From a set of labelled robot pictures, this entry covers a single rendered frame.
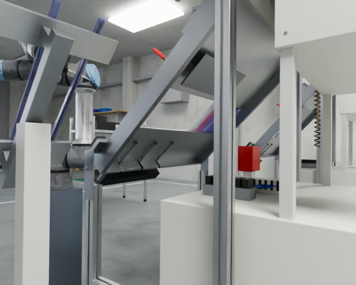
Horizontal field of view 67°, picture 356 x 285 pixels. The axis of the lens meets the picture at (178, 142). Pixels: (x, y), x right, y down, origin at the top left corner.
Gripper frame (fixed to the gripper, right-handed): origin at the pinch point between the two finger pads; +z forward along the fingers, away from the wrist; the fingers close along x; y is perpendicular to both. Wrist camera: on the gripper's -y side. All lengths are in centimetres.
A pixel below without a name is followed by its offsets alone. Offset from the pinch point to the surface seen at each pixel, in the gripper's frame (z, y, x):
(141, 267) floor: -1, -112, 77
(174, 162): 2, -31, 61
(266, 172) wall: -78, -124, 437
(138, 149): 4.4, -21.5, 32.4
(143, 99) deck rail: 12.7, 1.7, 18.5
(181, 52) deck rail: 19.4, 18.8, 19.9
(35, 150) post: 17.2, -13.6, -11.8
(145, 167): 4.9, -29.9, 39.2
